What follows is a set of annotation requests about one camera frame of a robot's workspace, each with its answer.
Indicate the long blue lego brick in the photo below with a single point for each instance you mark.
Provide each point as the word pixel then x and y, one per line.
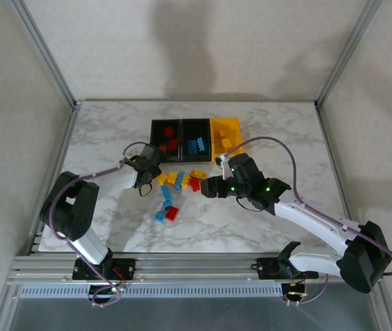
pixel 192 147

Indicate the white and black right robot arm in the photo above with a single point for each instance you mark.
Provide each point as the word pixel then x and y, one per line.
pixel 306 217

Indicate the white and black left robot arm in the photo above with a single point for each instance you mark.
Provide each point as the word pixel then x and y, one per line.
pixel 120 181

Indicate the yellow eight-stud lego brick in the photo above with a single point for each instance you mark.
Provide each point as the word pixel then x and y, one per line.
pixel 198 173

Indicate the black plastic container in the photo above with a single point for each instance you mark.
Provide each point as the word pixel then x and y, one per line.
pixel 156 132
pixel 196 129

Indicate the yellow plastic container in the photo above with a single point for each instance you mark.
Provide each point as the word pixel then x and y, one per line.
pixel 232 125

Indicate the small lit circuit board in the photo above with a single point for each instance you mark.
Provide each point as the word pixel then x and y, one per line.
pixel 113 290
pixel 296 293

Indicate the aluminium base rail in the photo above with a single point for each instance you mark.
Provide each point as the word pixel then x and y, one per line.
pixel 196 267

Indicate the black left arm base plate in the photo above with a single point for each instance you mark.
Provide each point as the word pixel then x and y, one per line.
pixel 127 267

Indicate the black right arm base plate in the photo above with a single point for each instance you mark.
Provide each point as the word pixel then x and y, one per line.
pixel 265 267

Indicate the aluminium table side rail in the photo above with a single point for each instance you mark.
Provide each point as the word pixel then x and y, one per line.
pixel 334 155
pixel 58 155

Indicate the aluminium frame post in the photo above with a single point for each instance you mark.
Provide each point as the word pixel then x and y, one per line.
pixel 45 51
pixel 348 51

